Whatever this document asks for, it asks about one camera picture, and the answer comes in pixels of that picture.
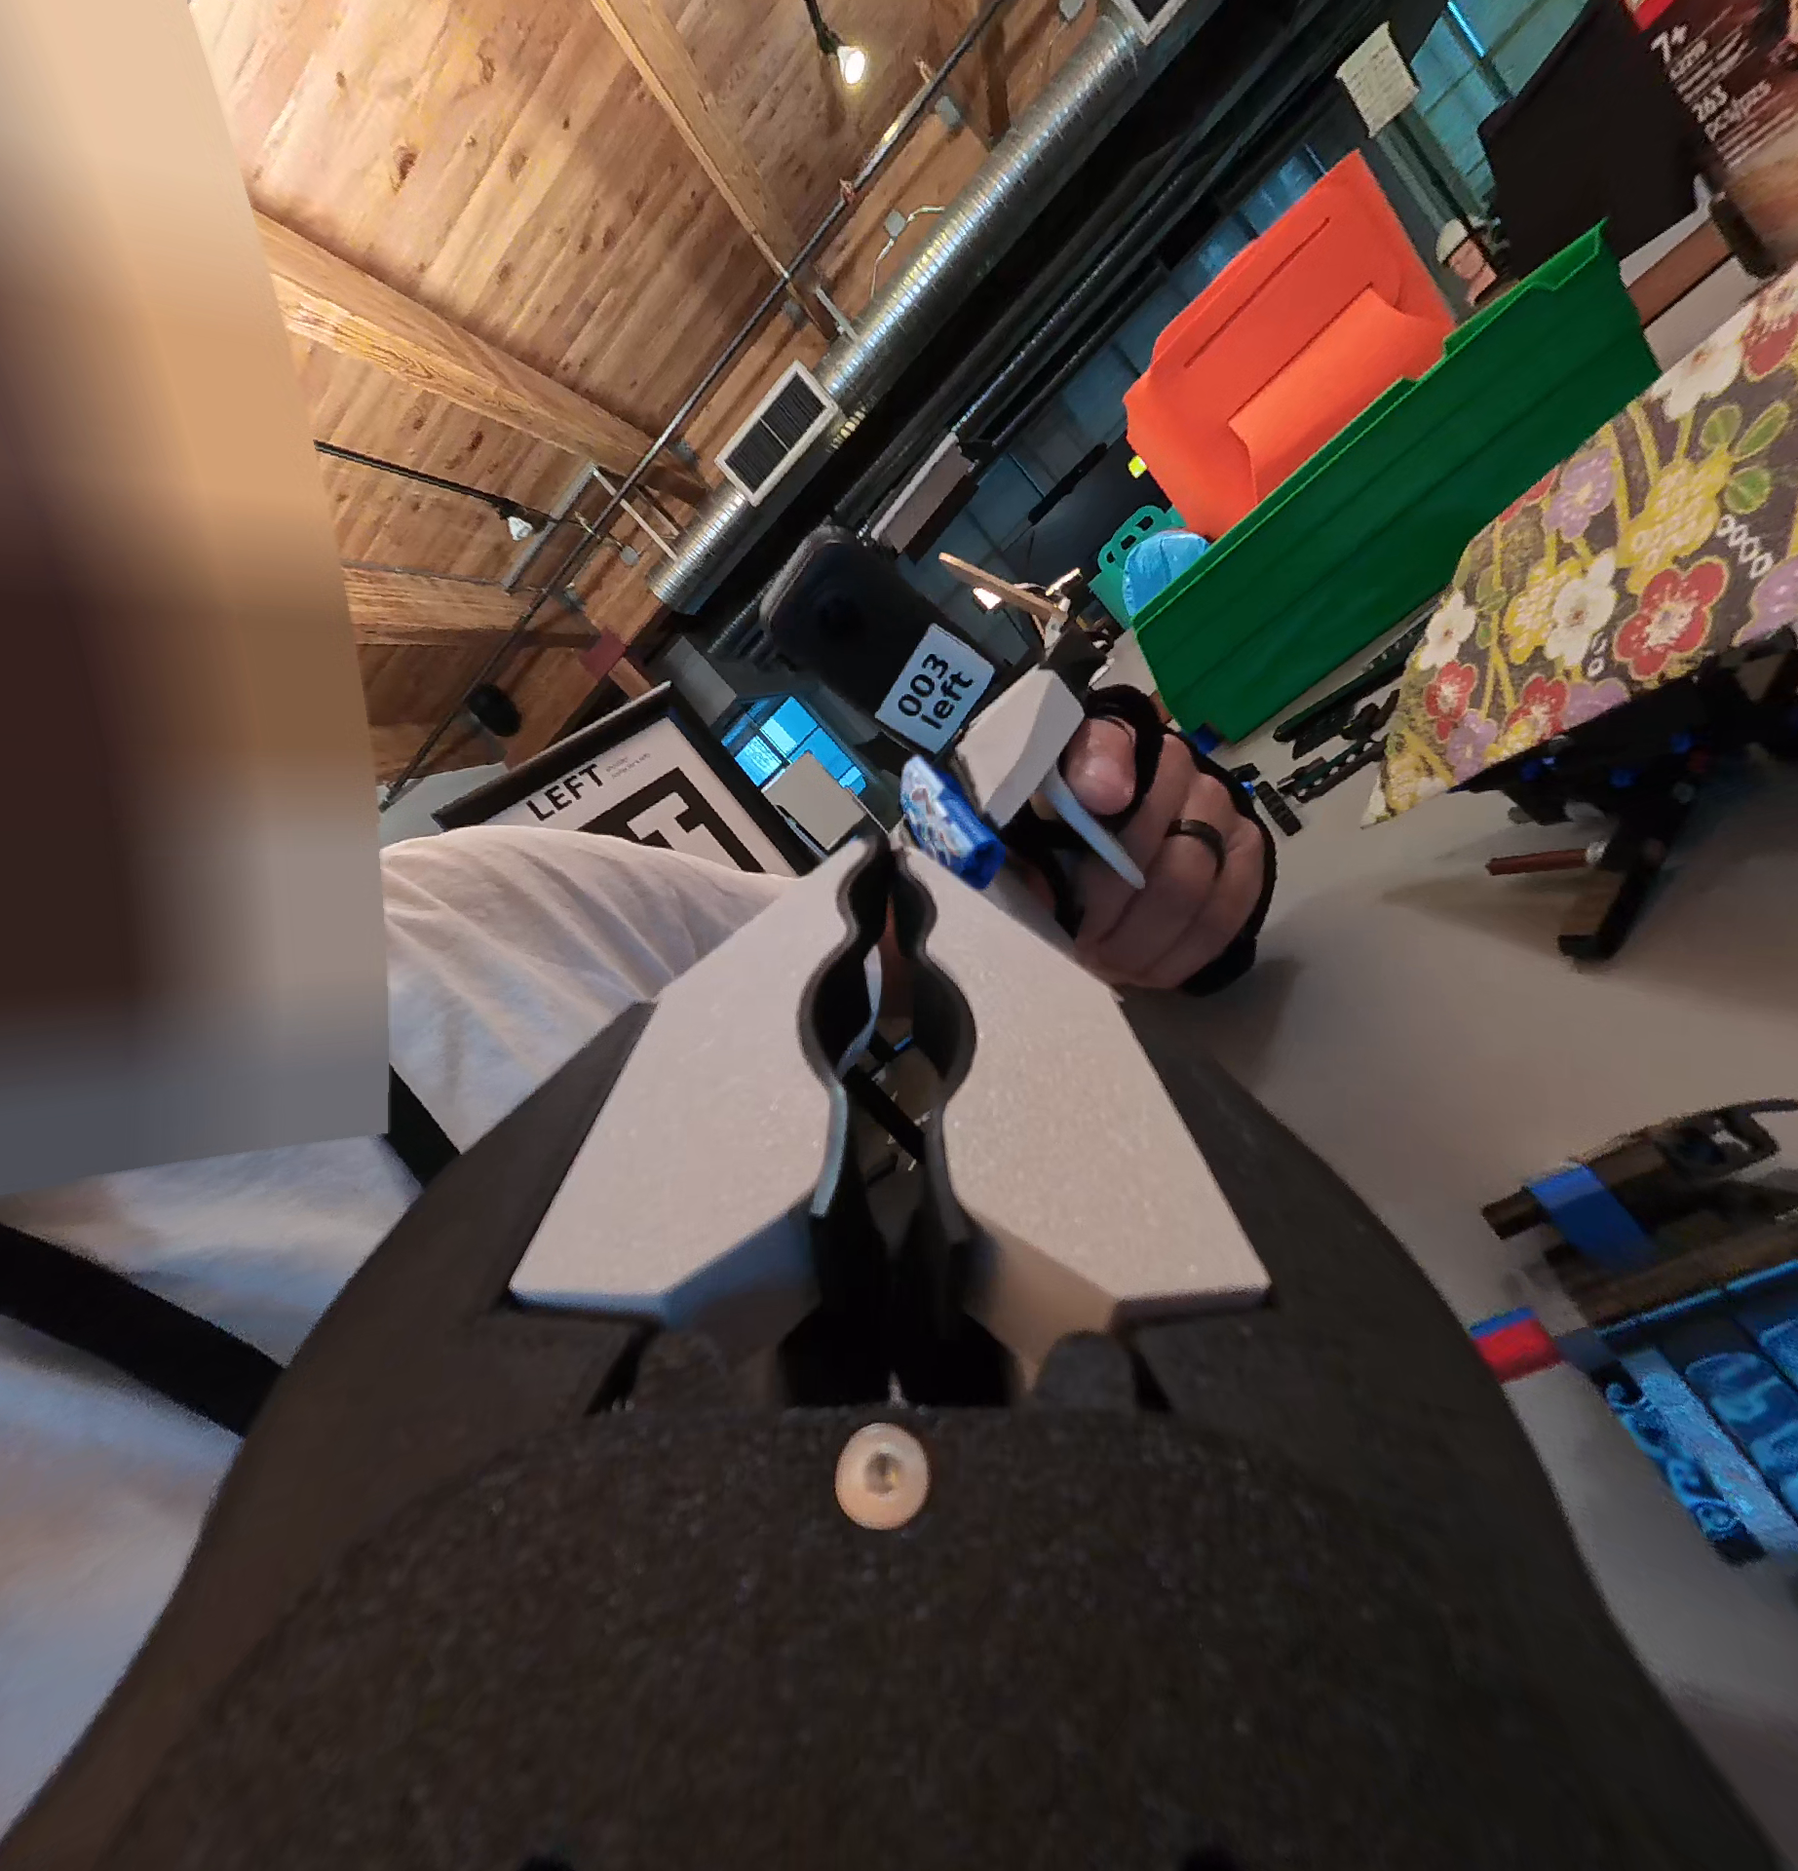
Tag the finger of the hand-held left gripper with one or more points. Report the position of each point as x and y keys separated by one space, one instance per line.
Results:
x=1025 y=738

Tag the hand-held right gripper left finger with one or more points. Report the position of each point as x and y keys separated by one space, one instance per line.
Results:
x=680 y=1156

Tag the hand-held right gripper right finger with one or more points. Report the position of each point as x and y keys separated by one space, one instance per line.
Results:
x=1090 y=1169

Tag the scattered lego pieces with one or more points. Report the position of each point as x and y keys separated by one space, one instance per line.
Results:
x=1337 y=731

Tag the red blue lego piece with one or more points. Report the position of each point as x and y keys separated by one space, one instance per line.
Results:
x=1516 y=1346

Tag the brown lego axle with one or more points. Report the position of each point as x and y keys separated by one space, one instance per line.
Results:
x=1540 y=861

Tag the black lego vehicle chassis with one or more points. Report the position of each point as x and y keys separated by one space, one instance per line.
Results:
x=1615 y=877

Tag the blue panelled lego assembly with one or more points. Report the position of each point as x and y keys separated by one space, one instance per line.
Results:
x=1717 y=1390

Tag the black lego set box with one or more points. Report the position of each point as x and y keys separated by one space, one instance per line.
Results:
x=1762 y=132

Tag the person's left hand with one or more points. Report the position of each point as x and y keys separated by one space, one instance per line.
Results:
x=1186 y=913

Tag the white air vent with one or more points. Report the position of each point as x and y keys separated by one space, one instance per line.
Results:
x=778 y=434

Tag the green tote bag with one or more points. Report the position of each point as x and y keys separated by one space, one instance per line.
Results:
x=1119 y=547

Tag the light blue bag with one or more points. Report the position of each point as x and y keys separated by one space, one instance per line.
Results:
x=1170 y=576

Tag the framed marker sign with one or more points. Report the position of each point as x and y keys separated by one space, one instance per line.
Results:
x=650 y=820

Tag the green plastic bin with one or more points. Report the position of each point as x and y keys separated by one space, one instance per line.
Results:
x=1353 y=555

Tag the orange plastic bin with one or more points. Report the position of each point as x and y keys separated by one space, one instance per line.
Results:
x=1280 y=367

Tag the ceiling spot lamp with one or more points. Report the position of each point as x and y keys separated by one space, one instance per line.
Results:
x=848 y=64

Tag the floral patterned cloth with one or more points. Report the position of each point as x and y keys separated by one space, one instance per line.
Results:
x=1615 y=541

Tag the white paper notice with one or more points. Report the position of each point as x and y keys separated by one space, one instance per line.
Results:
x=1375 y=73

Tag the silver ventilation duct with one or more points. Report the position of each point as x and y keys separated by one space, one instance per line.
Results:
x=898 y=292

